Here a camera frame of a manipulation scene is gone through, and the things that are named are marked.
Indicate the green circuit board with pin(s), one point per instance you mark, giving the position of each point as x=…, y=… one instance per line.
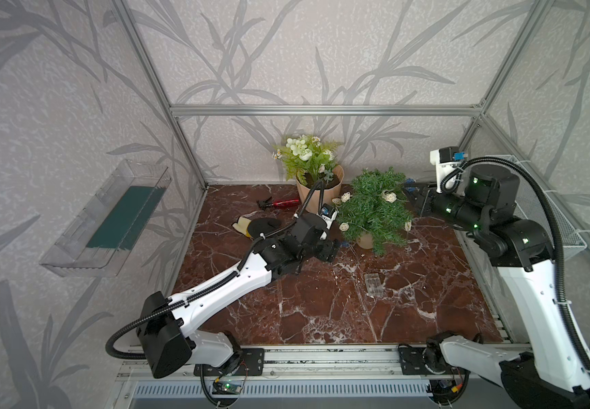
x=221, y=387

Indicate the small green christmas tree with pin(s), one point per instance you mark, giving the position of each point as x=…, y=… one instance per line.
x=374, y=209

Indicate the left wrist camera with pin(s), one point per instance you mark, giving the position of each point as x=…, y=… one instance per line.
x=328, y=213

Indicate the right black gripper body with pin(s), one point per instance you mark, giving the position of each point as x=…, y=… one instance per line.
x=429, y=202

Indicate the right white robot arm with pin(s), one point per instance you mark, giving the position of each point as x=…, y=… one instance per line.
x=507, y=214

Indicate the clear plastic battery box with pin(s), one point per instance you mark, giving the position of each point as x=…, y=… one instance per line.
x=374, y=286

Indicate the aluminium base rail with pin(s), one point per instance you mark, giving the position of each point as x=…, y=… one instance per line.
x=293, y=371

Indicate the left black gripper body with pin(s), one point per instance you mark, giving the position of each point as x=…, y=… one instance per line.
x=324, y=250

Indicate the clear plastic wall tray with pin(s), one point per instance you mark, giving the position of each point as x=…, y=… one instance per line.
x=97, y=243

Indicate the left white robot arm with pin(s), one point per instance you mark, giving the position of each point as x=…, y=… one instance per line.
x=168, y=334

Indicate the black work glove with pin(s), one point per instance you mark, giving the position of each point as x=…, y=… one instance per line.
x=254, y=228

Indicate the potted white flower plant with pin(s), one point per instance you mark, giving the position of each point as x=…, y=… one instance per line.
x=307, y=159

